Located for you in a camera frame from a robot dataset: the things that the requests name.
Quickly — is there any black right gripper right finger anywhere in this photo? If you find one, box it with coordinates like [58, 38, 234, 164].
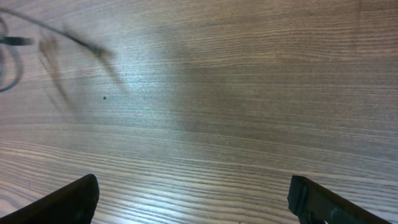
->
[287, 175, 391, 224]

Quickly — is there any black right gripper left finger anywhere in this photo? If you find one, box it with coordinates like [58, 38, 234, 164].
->
[1, 174, 100, 224]

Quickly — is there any thin black USB cable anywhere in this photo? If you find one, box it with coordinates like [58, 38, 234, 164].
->
[0, 6, 108, 58]

